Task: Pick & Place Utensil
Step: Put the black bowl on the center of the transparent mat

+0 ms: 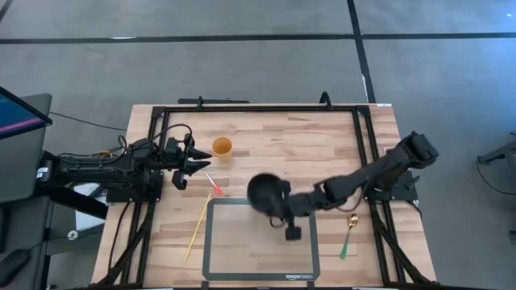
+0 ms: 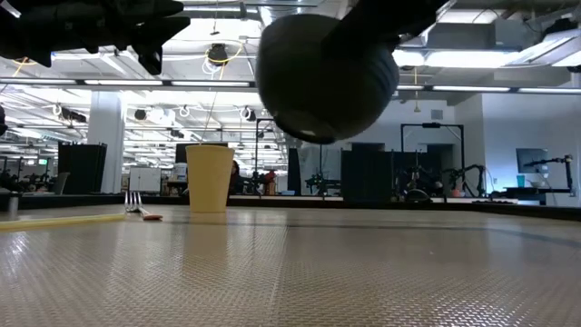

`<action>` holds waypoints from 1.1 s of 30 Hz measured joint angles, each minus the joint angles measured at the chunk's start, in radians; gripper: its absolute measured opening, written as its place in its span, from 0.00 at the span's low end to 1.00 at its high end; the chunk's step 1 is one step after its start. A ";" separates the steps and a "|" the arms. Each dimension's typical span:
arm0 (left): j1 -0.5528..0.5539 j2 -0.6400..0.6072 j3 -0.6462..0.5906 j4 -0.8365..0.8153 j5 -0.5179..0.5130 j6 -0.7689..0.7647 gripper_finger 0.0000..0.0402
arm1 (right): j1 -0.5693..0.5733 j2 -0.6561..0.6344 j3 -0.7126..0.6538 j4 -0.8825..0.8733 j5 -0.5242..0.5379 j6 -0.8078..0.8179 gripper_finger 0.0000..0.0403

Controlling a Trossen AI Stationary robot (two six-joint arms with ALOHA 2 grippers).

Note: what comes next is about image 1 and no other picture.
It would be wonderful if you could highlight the thin black floor cable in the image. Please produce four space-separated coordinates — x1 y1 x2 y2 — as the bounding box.
50 111 128 132

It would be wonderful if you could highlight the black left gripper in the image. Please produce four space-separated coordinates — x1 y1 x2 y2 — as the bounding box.
162 134 213 179

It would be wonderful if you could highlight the computer monitor with pink stripe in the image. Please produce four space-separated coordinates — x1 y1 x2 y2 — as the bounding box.
0 85 53 141

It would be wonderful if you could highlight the black bowl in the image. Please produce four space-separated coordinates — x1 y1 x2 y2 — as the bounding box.
246 172 285 219

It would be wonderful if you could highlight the gold spoon with green handle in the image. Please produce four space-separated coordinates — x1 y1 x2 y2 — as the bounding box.
339 213 360 260

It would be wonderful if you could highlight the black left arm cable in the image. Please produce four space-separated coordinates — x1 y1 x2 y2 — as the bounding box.
116 122 194 162

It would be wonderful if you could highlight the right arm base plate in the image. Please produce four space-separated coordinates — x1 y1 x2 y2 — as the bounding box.
364 168 420 202

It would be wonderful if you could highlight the black aluminium table frame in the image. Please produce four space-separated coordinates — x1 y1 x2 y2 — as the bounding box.
96 102 439 290

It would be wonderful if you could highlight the curved black floor cable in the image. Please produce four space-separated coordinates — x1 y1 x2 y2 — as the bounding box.
476 156 516 197

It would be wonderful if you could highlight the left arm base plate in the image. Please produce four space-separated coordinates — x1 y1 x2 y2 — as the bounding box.
106 171 164 204

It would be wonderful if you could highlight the orange plastic cup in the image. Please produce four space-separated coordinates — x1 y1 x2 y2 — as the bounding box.
211 136 234 163

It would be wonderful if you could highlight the fork with orange handle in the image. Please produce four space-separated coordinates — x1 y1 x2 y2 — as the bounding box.
202 169 223 197

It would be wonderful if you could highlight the yellow chopstick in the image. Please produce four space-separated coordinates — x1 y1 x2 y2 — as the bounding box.
184 192 213 262

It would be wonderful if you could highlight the grey metal stand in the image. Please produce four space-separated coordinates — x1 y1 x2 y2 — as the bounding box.
477 132 516 166

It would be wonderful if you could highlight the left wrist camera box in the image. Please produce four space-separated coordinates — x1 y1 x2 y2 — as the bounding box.
172 169 189 191

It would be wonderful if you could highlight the black-edged clear baking mat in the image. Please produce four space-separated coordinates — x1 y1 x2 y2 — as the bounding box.
202 197 322 282

